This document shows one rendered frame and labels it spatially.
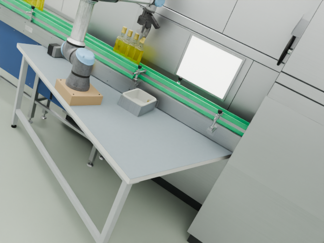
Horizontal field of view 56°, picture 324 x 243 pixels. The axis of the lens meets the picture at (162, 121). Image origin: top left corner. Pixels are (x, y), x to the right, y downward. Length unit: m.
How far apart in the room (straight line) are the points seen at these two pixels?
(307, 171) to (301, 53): 0.66
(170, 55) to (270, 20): 0.73
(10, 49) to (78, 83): 1.22
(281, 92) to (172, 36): 0.94
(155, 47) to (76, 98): 0.81
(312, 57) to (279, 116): 0.36
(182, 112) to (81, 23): 0.89
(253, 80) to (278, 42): 0.29
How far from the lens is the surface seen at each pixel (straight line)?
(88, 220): 1.98
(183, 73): 2.31
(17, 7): 2.93
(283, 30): 2.16
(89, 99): 1.94
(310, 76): 1.79
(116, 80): 2.27
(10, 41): 3.03
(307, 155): 1.89
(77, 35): 1.98
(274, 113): 1.83
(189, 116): 2.15
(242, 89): 2.22
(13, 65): 3.06
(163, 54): 2.36
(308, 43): 1.77
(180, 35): 2.30
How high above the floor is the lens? 1.65
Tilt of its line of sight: 25 degrees down
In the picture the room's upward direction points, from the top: 23 degrees clockwise
